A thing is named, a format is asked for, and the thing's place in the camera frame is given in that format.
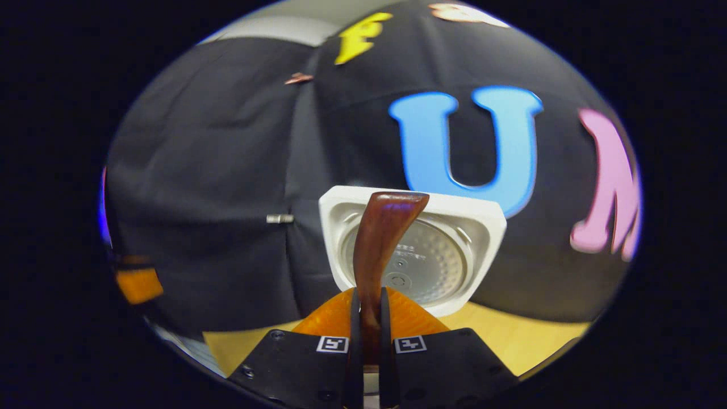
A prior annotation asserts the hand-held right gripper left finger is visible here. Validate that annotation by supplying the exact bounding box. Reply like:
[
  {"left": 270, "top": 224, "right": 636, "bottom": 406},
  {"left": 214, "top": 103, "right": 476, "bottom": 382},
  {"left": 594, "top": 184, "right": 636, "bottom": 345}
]
[{"left": 227, "top": 287, "right": 362, "bottom": 409}]

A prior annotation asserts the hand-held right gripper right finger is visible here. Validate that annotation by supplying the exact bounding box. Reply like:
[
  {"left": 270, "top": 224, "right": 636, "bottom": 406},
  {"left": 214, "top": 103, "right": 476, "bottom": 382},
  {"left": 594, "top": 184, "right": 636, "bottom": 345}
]
[{"left": 379, "top": 287, "right": 519, "bottom": 409}]

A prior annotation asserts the brown wooden spoon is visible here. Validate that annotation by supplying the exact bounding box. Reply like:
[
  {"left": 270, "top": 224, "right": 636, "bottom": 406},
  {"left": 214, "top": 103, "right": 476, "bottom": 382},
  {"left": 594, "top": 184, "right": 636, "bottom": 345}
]
[{"left": 352, "top": 191, "right": 430, "bottom": 370}]

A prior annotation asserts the white rice cooker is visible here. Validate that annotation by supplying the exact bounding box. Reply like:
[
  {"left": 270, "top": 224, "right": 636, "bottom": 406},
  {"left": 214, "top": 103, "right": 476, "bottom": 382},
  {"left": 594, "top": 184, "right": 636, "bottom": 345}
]
[{"left": 318, "top": 185, "right": 507, "bottom": 409}]

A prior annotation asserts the black backdrop cloth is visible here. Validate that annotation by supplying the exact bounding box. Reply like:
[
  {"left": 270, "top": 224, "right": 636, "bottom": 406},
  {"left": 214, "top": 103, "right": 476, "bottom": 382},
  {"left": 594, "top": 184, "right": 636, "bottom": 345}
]
[{"left": 105, "top": 0, "right": 644, "bottom": 341}]

